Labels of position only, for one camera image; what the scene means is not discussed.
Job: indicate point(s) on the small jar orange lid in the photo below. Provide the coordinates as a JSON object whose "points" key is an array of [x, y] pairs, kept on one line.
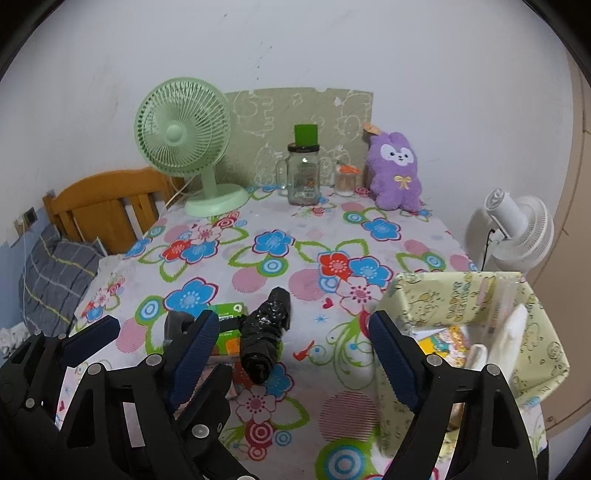
{"points": [[347, 182]]}

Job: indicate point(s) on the green desk fan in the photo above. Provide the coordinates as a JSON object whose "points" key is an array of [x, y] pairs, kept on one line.
{"points": [[180, 129]]}

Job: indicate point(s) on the glass mug jar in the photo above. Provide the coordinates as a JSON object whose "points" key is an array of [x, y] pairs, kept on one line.
{"points": [[304, 180]]}

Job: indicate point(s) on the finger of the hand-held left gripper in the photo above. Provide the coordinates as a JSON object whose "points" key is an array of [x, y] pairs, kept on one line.
{"points": [[214, 385], [92, 334]]}

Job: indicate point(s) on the colourful cartoon packet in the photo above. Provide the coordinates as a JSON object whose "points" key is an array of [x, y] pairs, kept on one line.
{"points": [[443, 344]]}

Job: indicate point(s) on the white cloth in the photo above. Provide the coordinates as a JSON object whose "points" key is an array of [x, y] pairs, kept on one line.
{"points": [[512, 332]]}

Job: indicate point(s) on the green orange small box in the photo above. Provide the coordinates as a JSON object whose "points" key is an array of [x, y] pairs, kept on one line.
{"points": [[228, 323]]}

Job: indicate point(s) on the white wall plug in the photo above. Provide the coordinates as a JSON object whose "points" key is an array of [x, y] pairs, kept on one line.
{"points": [[21, 225]]}

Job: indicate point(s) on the purple plush rabbit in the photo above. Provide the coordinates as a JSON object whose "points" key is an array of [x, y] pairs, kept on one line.
{"points": [[397, 180]]}

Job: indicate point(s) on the green cup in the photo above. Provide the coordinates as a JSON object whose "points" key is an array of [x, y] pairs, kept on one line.
{"points": [[306, 134]]}

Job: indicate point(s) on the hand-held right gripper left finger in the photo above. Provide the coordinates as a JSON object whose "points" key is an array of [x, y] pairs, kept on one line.
{"points": [[194, 355]]}

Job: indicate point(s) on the grey plaid pillow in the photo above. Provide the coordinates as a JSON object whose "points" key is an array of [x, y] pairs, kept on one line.
{"points": [[60, 272]]}

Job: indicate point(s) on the wall socket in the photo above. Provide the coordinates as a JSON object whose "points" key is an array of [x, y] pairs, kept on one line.
{"points": [[31, 215]]}

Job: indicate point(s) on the white standing fan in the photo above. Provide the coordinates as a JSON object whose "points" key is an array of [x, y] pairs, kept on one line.
{"points": [[531, 230]]}

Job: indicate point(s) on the black plastic bag roll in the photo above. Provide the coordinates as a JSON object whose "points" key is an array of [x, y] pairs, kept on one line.
{"points": [[265, 332]]}

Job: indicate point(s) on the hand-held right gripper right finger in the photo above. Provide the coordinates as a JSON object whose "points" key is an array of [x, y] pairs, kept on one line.
{"points": [[392, 360]]}

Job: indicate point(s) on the small white packet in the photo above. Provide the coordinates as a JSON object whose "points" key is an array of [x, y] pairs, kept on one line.
{"points": [[478, 356]]}

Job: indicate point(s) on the yellow cartoon printed box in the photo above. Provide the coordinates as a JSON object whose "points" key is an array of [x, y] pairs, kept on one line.
{"points": [[545, 341]]}

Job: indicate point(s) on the beige door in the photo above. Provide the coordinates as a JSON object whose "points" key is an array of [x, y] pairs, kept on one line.
{"points": [[572, 300]]}

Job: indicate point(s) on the green printed board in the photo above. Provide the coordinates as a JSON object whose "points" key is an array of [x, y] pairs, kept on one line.
{"points": [[277, 110]]}

